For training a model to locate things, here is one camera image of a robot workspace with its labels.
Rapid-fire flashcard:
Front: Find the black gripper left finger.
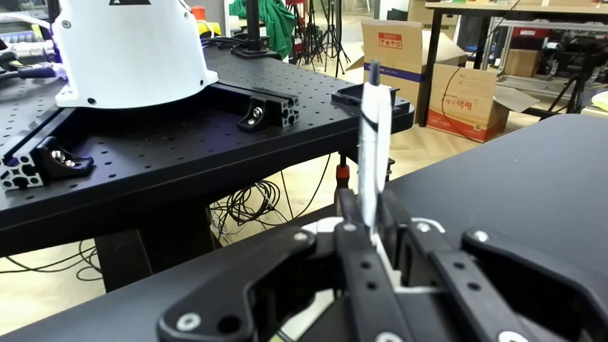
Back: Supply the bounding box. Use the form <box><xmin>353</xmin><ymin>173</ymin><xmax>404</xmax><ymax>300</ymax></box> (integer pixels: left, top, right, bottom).
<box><xmin>155</xmin><ymin>186</ymin><xmax>414</xmax><ymax>342</ymax></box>

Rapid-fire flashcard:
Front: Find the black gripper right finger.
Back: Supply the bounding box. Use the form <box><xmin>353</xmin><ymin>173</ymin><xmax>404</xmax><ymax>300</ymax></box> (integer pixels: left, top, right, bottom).
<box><xmin>376</xmin><ymin>188</ymin><xmax>608</xmax><ymax>342</ymax></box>

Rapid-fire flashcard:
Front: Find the white and black pen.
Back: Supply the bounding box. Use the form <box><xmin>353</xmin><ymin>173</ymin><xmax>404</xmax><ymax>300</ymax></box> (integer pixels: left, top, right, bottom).
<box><xmin>355</xmin><ymin>59</ymin><xmax>395</xmax><ymax>234</ymax></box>

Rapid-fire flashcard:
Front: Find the black optical breadboard table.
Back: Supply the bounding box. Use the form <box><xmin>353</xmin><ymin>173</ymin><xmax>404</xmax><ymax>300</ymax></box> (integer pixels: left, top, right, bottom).
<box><xmin>0</xmin><ymin>150</ymin><xmax>338</xmax><ymax>281</ymax></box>

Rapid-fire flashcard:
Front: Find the small black tripod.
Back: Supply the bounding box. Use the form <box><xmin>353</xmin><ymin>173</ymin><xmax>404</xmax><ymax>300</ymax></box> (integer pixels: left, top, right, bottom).
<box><xmin>539</xmin><ymin>61</ymin><xmax>600</xmax><ymax>118</ymax></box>

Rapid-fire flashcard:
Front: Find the large printed cardboard box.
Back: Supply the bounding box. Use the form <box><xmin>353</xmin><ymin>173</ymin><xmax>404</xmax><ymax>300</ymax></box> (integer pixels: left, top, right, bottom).
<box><xmin>347</xmin><ymin>17</ymin><xmax>513</xmax><ymax>144</ymax></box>

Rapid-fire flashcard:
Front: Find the black mounting plate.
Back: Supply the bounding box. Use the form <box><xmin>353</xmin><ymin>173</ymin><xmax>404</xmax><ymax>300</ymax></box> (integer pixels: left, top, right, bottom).
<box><xmin>328</xmin><ymin>82</ymin><xmax>418</xmax><ymax>137</ymax></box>

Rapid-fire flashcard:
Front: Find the small plain cardboard box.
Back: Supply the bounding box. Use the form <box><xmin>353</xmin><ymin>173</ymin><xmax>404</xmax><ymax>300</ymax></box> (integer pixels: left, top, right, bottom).
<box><xmin>503</xmin><ymin>48</ymin><xmax>541</xmax><ymax>80</ymax></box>

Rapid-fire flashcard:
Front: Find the black framed workbench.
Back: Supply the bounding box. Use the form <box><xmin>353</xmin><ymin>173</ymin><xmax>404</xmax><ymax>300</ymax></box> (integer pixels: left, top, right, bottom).
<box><xmin>416</xmin><ymin>0</ymin><xmax>608</xmax><ymax>129</ymax></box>

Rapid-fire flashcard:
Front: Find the green cloth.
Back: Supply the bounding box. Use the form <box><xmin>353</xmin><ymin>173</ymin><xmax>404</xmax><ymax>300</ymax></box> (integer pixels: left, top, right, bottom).
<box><xmin>228</xmin><ymin>0</ymin><xmax>298</xmax><ymax>61</ymax></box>

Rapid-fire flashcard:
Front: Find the black corner bracket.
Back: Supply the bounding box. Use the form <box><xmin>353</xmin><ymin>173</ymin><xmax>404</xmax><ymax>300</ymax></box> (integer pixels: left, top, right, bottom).
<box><xmin>237</xmin><ymin>103</ymin><xmax>275</xmax><ymax>135</ymax></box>
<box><xmin>32</xmin><ymin>139</ymin><xmax>97</xmax><ymax>182</ymax></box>

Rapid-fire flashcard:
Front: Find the black aluminium extrusion rail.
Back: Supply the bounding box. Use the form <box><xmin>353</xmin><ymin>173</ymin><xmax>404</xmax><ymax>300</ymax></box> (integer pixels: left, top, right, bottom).
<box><xmin>207</xmin><ymin>80</ymin><xmax>302</xmax><ymax>133</ymax></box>
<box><xmin>0</xmin><ymin>106</ymin><xmax>78</xmax><ymax>192</ymax></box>

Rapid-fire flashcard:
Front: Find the black post with round base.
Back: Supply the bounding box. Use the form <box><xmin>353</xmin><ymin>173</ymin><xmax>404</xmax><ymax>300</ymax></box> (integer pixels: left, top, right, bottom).
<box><xmin>230</xmin><ymin>0</ymin><xmax>285</xmax><ymax>61</ymax></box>

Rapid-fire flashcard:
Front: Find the blue handled tool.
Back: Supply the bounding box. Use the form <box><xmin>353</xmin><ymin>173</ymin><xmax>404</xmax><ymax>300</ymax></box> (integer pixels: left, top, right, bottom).
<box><xmin>0</xmin><ymin>59</ymin><xmax>68</xmax><ymax>86</ymax></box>

